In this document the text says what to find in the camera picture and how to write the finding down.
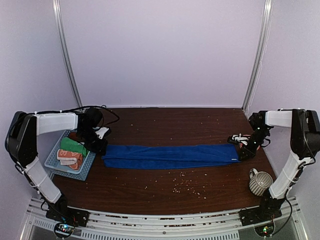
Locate aluminium frame post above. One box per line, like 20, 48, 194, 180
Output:
241, 0, 274, 116
52, 0, 83, 107

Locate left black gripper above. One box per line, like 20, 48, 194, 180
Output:
77, 127, 108, 156

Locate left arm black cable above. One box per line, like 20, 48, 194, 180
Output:
59, 105, 121, 128

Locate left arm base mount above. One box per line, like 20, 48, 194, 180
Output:
45, 208, 90, 239

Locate grey striped mug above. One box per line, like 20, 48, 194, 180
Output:
249, 168, 273, 197

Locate green rolled towel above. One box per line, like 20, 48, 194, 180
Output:
60, 137, 89, 158

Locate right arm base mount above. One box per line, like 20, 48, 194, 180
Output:
238, 207, 282, 238

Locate blue towel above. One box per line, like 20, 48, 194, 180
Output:
101, 144, 240, 170

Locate front aluminium rail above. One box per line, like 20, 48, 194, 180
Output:
24, 197, 301, 240

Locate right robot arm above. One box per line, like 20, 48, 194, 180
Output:
245, 127, 320, 215

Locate dark red rolled towel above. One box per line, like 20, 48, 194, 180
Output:
68, 132, 81, 142

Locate right aluminium frame post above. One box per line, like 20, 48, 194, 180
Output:
241, 0, 274, 116

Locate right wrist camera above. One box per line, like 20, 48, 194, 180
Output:
227, 133, 250, 146

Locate left aluminium frame post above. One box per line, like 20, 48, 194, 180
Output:
52, 0, 83, 107

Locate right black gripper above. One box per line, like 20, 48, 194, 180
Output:
239, 127, 270, 161

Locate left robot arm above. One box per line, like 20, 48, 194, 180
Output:
4, 106, 111, 222

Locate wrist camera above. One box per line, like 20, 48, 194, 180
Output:
94, 126, 111, 140
227, 133, 250, 146

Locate orange bunny pattern towel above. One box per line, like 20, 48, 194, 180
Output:
56, 149, 83, 171

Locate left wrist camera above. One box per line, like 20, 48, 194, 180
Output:
94, 126, 111, 140

